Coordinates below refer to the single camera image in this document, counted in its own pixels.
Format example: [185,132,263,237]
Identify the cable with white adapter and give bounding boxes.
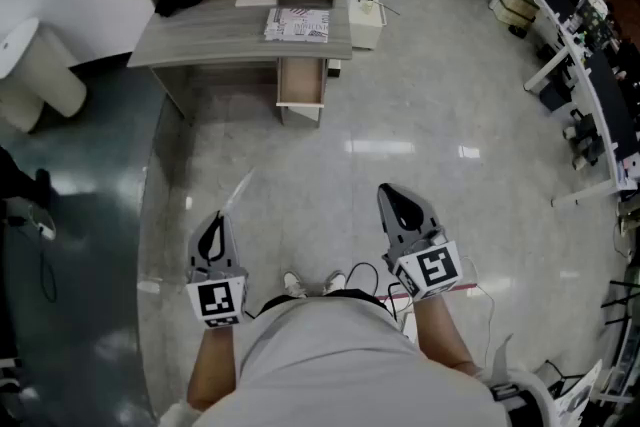
[27,204,59,304]

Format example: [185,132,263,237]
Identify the person's black trousers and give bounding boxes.
[259,288,401,331]

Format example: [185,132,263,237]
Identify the grey wooden desk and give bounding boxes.
[126,0,354,129]

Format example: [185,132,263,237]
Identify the person's right white shoe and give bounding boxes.
[323,269,347,296]

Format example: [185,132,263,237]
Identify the long white office desk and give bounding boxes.
[459,0,640,209]

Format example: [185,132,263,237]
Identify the cardboard box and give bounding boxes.
[499,0,541,24]

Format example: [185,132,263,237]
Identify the black computer tower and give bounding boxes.
[539,77,576,112]

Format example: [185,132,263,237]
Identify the person's white shirt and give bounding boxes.
[159,297,556,427]

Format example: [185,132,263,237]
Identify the person's left white shoe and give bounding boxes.
[283,270,307,299]

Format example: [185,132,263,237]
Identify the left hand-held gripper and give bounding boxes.
[185,209,250,330]

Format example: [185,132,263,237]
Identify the printed flat box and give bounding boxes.
[263,7,331,44]

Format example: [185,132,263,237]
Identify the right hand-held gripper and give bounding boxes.
[376,183,465,303]

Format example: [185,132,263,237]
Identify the person's left forearm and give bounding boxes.
[187,324,240,412]

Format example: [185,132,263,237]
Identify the white floor cable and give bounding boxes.
[457,256,497,366]

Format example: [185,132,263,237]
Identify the person's right forearm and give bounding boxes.
[412,297,482,374]

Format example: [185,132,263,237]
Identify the person's white shoe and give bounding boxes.
[323,269,347,296]
[283,270,307,299]

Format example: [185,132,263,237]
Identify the white rolling cabinet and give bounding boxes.
[349,0,389,51]

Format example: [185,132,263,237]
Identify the black folding stand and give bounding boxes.
[599,279,640,327]

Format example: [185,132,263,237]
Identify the black desk mat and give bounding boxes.
[587,49,640,161]

